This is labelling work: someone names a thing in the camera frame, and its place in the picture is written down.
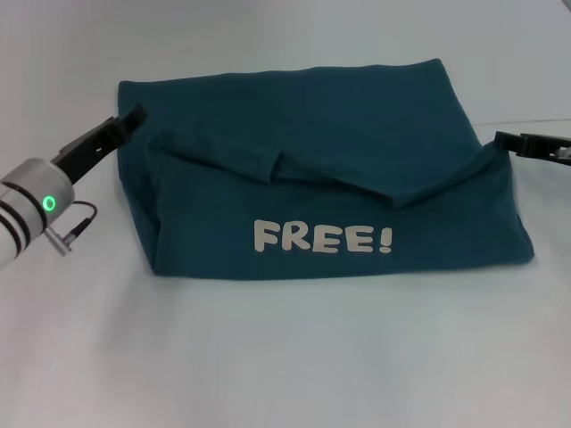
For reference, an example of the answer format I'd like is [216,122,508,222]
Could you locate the left arm cable with plug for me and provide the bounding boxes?
[43,201,98,258]

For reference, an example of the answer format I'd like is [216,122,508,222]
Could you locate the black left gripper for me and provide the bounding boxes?
[49,104,148,186]

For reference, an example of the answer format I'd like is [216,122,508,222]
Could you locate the blue-green shirt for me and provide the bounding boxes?
[116,57,535,281]

